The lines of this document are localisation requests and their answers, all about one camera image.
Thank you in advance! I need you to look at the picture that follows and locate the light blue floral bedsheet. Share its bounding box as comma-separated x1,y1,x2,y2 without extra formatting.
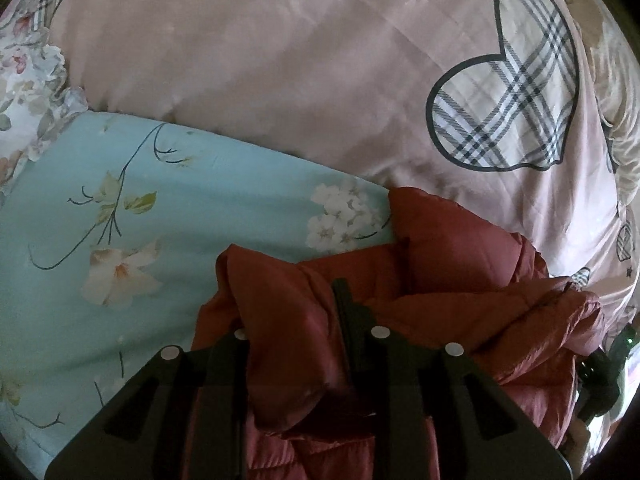
1,112,392,478

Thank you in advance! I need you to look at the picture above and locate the cream ruffled pillow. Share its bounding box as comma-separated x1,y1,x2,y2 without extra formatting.
565,0,639,206

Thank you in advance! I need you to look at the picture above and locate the white floral pillow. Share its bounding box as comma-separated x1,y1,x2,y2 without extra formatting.
0,13,88,197

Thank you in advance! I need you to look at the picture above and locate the pink quilt with plaid hearts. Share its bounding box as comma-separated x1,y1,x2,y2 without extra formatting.
34,0,637,326

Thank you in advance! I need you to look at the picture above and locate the person's right hand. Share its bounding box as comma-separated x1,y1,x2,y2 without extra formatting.
564,417,591,478

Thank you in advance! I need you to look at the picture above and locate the dark red puffer jacket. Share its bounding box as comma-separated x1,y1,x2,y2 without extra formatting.
193,188,605,479

